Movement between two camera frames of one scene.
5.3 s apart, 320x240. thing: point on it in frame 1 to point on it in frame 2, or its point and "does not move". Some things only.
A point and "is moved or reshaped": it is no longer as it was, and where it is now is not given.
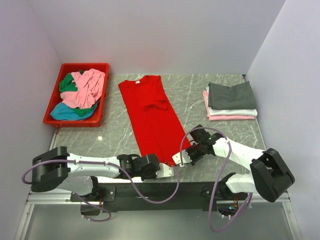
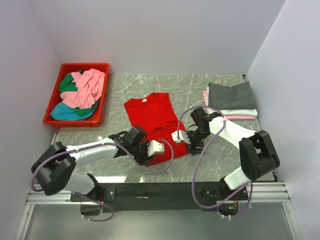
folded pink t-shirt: x=214 y=118 does not move
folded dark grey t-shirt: x=239 y=96 does not move
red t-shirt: x=159 y=130 is moved or reshaped
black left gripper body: x=150 y=174 to x=140 y=152
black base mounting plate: x=139 y=197 does not move
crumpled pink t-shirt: x=90 y=84 does not move
